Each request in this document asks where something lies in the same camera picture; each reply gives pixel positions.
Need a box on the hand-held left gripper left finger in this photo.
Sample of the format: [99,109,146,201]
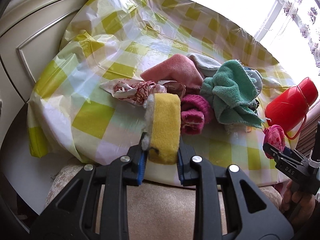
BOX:
[30,132,150,240]

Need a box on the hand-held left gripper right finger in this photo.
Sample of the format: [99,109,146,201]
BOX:
[176,142,293,240]

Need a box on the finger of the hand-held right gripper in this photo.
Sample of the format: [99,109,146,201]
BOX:
[262,142,310,165]

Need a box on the pink coin purse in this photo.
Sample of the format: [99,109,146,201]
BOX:
[265,124,284,159]

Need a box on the yellow sponge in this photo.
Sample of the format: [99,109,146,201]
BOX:
[144,93,182,165]

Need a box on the pink towel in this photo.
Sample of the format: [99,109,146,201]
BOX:
[140,54,204,95]

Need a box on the person's right hand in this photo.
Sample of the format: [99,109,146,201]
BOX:
[280,180,320,228]

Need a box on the red plastic jug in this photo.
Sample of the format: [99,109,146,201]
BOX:
[265,77,318,140]

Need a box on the magenta knitted sock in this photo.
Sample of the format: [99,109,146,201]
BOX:
[180,94,214,135]

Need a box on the light blue towel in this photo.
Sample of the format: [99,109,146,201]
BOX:
[244,67,263,93]

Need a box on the red white patterned cloth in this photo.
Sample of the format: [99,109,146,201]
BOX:
[99,79,187,108]

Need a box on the green towel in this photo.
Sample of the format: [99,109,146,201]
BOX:
[200,59,265,126]

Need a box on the yellow checked plastic tablecloth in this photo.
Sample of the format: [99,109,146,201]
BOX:
[27,0,300,183]

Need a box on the floral lace curtain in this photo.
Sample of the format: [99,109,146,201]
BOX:
[247,0,320,68]

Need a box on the white cabinet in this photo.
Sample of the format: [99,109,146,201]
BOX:
[0,0,140,105]

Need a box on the grey drawstring pouch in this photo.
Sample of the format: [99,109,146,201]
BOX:
[187,53,223,78]

